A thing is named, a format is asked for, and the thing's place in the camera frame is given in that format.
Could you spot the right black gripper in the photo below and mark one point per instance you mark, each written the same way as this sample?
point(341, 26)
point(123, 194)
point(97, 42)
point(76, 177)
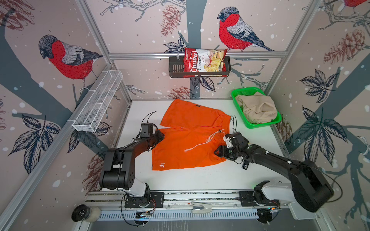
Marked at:
point(222, 153)

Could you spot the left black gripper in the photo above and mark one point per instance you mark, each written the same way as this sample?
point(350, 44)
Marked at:
point(160, 136)

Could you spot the orange shorts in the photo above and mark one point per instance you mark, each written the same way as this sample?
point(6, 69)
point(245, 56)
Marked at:
point(192, 133)

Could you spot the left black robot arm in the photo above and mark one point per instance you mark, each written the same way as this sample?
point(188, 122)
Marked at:
point(118, 171)

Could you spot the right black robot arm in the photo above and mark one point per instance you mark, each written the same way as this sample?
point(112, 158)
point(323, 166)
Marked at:
point(310, 188)

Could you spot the beige shorts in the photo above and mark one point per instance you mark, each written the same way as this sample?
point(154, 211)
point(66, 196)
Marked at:
point(257, 108)

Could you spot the small black marker object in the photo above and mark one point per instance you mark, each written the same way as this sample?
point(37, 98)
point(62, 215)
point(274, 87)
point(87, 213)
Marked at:
point(245, 164)

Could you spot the grey clip tool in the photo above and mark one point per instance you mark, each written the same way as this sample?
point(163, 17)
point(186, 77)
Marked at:
point(201, 208)

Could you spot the green plastic basket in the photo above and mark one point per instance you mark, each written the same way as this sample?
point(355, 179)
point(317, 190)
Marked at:
point(251, 91)

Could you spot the red cassava chips bag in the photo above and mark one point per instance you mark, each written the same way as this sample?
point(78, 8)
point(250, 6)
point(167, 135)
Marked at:
point(200, 60)

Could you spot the white square box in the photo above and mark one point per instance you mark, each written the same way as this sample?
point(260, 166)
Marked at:
point(299, 213)

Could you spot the tape roll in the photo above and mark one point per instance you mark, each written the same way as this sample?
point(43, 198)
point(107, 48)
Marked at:
point(86, 213)

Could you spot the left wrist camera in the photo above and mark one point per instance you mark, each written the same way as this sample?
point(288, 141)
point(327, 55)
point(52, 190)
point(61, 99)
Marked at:
point(146, 130)

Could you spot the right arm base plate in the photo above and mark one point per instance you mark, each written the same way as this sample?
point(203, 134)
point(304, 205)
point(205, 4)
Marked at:
point(256, 199)

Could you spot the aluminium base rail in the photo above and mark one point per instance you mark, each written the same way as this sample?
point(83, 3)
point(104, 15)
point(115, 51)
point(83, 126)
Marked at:
point(177, 206)

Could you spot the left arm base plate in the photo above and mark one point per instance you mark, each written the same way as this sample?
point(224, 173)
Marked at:
point(151, 200)

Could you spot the white wire mesh shelf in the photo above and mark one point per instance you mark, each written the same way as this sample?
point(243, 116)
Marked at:
point(93, 111)

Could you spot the black wall basket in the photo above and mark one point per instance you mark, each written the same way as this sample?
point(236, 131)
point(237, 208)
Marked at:
point(177, 69)

